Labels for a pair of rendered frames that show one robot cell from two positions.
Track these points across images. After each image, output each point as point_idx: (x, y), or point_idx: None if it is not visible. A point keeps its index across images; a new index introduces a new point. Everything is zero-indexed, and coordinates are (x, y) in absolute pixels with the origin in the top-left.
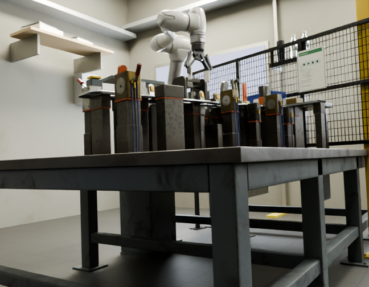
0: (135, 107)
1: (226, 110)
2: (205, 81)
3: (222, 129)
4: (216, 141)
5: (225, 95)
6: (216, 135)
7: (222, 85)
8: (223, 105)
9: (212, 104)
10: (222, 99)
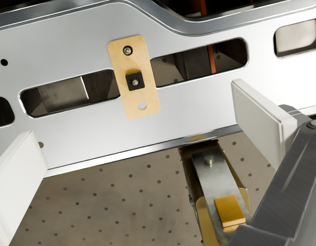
0: None
1: (186, 179)
2: (235, 88)
3: (238, 38)
4: (178, 65)
5: (195, 214)
6: (181, 71)
7: (213, 230)
8: (187, 178)
9: (238, 36)
10: (189, 190)
